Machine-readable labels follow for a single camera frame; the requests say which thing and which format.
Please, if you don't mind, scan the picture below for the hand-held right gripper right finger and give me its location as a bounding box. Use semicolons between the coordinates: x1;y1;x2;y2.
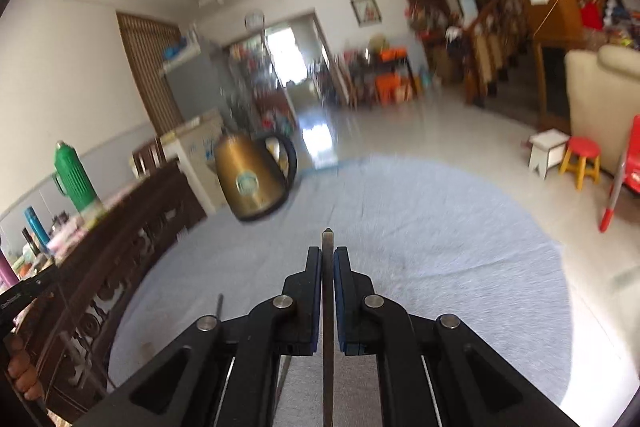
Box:
334;246;581;427

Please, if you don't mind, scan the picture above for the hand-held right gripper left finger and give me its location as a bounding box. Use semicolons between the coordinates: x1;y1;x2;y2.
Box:
72;246;323;427

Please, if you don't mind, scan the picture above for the person's left hand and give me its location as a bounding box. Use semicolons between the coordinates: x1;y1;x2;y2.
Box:
4;334;45;400

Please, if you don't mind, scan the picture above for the pink drinking bottle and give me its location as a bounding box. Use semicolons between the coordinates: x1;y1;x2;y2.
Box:
0;249;18;288

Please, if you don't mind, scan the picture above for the dark glass bottle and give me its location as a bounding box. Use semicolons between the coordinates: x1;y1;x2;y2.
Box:
21;227;43;260

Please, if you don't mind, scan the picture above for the blue drinking bottle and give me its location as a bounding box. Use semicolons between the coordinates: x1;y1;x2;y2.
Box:
24;206;51;255

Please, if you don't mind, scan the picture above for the dark wooden sideboard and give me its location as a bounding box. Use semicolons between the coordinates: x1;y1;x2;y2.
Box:
0;159;208;425

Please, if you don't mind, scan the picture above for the light blue table cloth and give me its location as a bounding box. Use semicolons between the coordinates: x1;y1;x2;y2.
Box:
107;155;573;427

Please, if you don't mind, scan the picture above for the checkered table cover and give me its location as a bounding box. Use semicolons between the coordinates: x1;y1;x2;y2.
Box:
15;187;141;278

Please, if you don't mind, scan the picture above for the green thermos jug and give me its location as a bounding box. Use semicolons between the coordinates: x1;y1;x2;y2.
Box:
52;140;103;214

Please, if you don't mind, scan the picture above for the gold electric kettle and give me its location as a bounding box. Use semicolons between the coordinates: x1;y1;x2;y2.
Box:
214;131;299;223

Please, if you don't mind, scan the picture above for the white chest freezer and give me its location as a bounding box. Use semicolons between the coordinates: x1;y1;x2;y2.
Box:
159;109;231;215

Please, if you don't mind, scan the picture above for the wooden chair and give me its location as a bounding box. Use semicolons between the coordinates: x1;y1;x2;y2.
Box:
131;139;168;178

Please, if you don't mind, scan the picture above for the dark dining table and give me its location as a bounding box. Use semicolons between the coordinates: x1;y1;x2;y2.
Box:
345;47;418;108

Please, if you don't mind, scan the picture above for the grey refrigerator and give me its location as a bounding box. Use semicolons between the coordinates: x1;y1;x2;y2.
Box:
160;34;236;132

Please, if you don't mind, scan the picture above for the small white stool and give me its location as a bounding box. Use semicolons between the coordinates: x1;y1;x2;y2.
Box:
527;129;571;180

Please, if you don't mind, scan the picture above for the brown pleated curtain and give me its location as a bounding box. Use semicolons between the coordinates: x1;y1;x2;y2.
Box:
116;11;186;138

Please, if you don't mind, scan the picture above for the yellow stool with red seat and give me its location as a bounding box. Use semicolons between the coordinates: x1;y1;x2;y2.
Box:
559;137;602;191

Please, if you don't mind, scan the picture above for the wooden staircase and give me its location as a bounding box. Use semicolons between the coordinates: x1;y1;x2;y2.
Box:
462;0;571;118

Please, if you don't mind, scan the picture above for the red plastic chair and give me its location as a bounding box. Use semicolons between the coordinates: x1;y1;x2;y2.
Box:
599;114;640;234

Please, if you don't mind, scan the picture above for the cream sofa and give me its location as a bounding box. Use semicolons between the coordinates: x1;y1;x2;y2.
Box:
565;44;640;180

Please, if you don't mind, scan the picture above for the framed wall picture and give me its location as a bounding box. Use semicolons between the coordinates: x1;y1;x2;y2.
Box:
350;0;383;28

